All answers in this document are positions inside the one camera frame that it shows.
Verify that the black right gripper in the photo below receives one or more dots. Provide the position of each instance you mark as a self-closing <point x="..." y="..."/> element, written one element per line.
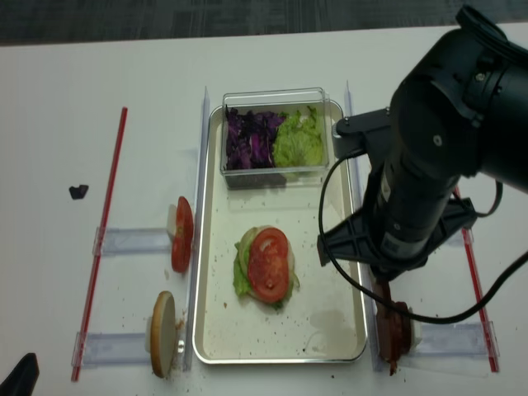
<point x="353" y="240"/>

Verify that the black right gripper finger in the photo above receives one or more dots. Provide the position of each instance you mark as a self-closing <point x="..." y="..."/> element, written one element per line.
<point x="21" y="381"/>

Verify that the sliced meat patties stack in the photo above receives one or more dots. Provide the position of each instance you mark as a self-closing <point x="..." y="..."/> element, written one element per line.
<point x="394" y="333"/>

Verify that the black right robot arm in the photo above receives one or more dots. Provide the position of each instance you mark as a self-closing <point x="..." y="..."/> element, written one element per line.
<point x="455" y="110"/>

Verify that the tomato slice on sandwich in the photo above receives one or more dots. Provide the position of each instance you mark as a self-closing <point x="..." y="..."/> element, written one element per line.
<point x="268" y="265"/>

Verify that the green lettuce in box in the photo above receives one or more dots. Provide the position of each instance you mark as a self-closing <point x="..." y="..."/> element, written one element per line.
<point x="299" y="141"/>

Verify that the white meat pusher block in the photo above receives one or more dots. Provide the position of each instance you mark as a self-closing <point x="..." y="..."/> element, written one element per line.
<point x="416" y="335"/>

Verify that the standing tomato slices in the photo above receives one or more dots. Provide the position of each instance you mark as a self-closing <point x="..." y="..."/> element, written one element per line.
<point x="181" y="245"/>

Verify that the white tomato pusher block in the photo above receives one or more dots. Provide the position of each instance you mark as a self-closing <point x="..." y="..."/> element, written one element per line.
<point x="171" y="226"/>

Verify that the lower left clear holder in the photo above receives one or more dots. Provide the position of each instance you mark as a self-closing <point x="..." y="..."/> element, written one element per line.
<point x="102" y="349"/>

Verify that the clear holder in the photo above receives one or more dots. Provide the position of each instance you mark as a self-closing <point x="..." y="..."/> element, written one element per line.
<point x="452" y="340"/>
<point x="102" y="349"/>
<point x="458" y="237"/>
<point x="115" y="241"/>

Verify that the sandwich stack base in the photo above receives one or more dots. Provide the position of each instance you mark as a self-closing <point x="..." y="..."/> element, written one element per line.
<point x="241" y="282"/>

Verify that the upper right clear holder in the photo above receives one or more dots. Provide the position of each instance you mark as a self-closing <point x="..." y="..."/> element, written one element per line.
<point x="458" y="237"/>

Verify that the clear plastic salad box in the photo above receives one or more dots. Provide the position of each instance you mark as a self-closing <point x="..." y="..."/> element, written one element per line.
<point x="287" y="101"/>

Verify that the white bun pusher block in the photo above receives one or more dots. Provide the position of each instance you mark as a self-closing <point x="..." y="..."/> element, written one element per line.
<point x="147" y="339"/>

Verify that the purple cabbage leaves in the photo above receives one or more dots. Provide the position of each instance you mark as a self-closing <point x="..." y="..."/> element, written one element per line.
<point x="250" y="138"/>

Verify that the lower right clear holder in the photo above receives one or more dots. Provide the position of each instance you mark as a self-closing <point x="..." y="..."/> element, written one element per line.
<point x="452" y="340"/>

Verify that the standing bun half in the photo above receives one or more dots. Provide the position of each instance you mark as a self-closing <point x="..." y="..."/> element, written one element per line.
<point x="163" y="334"/>

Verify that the upper left clear holder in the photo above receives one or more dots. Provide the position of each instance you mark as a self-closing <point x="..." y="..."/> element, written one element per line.
<point x="115" y="241"/>

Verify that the purple cabbage scrap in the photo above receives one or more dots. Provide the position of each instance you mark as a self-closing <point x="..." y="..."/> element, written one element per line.
<point x="78" y="192"/>

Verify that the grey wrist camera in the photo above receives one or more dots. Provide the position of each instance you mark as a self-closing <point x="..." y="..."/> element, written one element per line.
<point x="367" y="133"/>

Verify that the right red rail strip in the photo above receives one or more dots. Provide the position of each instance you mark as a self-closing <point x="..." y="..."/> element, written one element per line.
<point x="487" y="325"/>

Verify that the red rail strip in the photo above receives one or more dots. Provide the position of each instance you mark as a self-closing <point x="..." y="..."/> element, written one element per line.
<point x="487" y="325"/>
<point x="82" y="337"/>

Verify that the left clear long rail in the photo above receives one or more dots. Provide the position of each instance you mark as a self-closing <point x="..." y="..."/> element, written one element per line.
<point x="186" y="360"/>

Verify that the left red rail strip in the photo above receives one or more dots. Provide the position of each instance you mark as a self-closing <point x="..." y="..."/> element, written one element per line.
<point x="82" y="337"/>

